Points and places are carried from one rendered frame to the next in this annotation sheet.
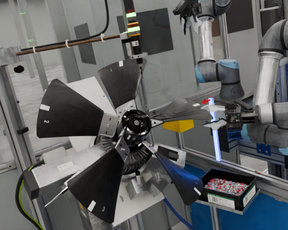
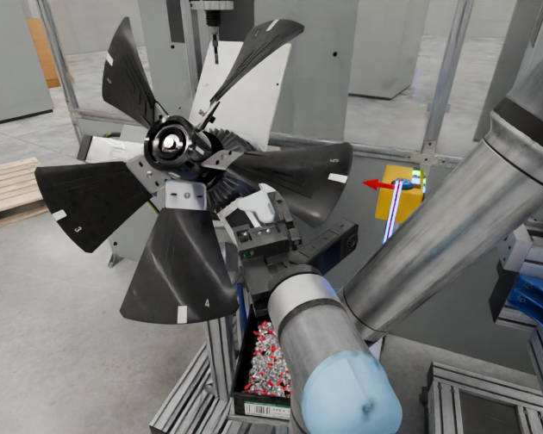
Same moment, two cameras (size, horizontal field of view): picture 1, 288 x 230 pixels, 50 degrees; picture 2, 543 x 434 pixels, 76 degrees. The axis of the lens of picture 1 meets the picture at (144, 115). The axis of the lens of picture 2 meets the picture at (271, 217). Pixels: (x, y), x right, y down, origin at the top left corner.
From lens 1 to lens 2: 1.08 m
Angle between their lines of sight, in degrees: 50
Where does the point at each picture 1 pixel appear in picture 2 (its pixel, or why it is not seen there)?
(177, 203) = (415, 316)
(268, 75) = (440, 211)
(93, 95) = (264, 77)
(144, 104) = (428, 139)
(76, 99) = (133, 62)
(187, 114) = (281, 183)
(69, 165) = (123, 156)
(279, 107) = (300, 328)
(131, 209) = not seen: hidden behind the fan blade
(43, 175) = (96, 149)
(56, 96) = (119, 46)
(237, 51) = not seen: outside the picture
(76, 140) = not seen: hidden behind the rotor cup
